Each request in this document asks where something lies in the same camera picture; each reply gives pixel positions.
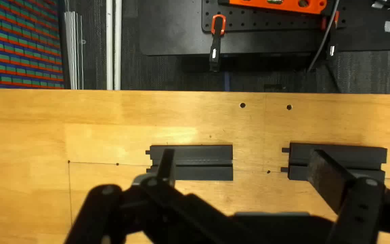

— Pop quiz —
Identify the black pegboard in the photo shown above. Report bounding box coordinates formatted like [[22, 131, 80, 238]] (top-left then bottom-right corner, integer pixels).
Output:
[[201, 0, 348, 34]]

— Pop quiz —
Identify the black flat panel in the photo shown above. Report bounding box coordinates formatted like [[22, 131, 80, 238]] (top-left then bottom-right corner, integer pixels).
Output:
[[138, 0, 342, 59]]

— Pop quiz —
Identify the orange spirit level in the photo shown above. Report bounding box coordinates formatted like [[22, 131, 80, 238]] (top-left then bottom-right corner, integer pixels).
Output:
[[228, 0, 329, 17]]

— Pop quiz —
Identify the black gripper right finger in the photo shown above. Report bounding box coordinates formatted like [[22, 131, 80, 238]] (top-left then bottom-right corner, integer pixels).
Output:
[[306, 148, 390, 244]]

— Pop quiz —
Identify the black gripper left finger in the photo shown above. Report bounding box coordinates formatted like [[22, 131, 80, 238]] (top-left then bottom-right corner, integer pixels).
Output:
[[64, 148, 251, 244]]

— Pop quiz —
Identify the multicoloured patterned wall panel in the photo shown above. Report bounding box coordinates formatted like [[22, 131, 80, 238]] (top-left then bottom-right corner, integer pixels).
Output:
[[0, 0, 65, 90]]

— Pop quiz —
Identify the black grooved track piece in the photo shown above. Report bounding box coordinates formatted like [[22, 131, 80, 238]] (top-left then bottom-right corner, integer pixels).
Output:
[[279, 141, 389, 185], [145, 144, 235, 182]]

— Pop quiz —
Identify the orange black clamp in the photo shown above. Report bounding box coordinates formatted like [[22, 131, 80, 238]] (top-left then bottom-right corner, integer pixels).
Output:
[[208, 13, 229, 74]]

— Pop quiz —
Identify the white panel stack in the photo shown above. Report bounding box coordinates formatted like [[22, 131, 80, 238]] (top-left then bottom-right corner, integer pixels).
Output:
[[64, 11, 86, 91]]

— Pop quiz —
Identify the grey hanging cable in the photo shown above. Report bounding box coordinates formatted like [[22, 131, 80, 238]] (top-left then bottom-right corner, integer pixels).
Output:
[[306, 0, 343, 74]]

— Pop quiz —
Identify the white pole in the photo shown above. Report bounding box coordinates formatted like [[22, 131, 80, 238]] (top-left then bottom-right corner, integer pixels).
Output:
[[106, 0, 124, 91]]

